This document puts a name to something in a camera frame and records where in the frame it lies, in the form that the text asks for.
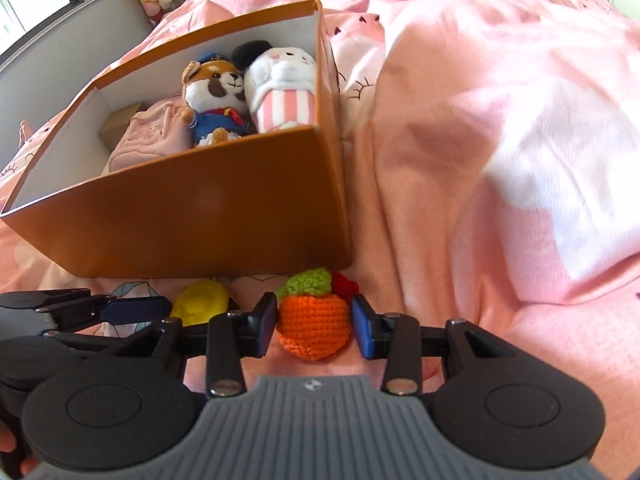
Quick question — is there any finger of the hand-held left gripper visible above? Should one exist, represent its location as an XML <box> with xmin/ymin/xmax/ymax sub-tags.
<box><xmin>0</xmin><ymin>287</ymin><xmax>93</xmax><ymax>311</ymax></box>
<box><xmin>35</xmin><ymin>295</ymin><xmax>172</xmax><ymax>333</ymax></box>

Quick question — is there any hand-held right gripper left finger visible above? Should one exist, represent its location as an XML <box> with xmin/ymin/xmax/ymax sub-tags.
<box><xmin>127</xmin><ymin>292</ymin><xmax>278</xmax><ymax>398</ymax></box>

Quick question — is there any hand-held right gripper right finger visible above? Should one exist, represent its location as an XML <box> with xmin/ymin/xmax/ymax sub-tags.
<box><xmin>351</xmin><ymin>294</ymin><xmax>521</xmax><ymax>396</ymax></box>

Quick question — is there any orange crochet fruit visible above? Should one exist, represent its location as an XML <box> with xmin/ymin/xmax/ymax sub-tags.
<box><xmin>274</xmin><ymin>268</ymin><xmax>352</xmax><ymax>361</ymax></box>

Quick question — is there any yellow toy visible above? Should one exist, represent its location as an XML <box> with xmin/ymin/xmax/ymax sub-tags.
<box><xmin>170</xmin><ymin>280</ymin><xmax>231</xmax><ymax>325</ymax></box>

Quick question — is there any orange cardboard box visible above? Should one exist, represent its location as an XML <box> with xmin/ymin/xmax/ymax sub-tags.
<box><xmin>0</xmin><ymin>0</ymin><xmax>353</xmax><ymax>278</ymax></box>

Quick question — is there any pink pouch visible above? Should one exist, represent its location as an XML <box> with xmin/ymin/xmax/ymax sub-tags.
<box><xmin>107</xmin><ymin>97</ymin><xmax>193</xmax><ymax>173</ymax></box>

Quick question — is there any small brown box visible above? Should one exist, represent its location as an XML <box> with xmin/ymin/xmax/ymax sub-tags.
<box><xmin>98</xmin><ymin>102</ymin><xmax>143</xmax><ymax>153</ymax></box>

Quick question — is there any pink striped white plush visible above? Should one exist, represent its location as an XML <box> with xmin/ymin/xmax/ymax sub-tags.
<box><xmin>232</xmin><ymin>40</ymin><xmax>319</xmax><ymax>133</ymax></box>

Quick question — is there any brown fox plush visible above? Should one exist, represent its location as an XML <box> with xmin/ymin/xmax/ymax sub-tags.
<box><xmin>181</xmin><ymin>50</ymin><xmax>251</xmax><ymax>148</ymax></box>

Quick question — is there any person's left hand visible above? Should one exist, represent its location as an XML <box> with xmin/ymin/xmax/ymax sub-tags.
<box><xmin>0</xmin><ymin>420</ymin><xmax>40</xmax><ymax>480</ymax></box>

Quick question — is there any red crochet piece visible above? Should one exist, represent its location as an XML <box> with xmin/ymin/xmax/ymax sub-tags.
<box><xmin>331</xmin><ymin>271</ymin><xmax>360</xmax><ymax>295</ymax></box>

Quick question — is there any pink printed blanket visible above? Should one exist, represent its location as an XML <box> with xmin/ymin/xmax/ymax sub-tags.
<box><xmin>0</xmin><ymin>0</ymin><xmax>640</xmax><ymax>480</ymax></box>

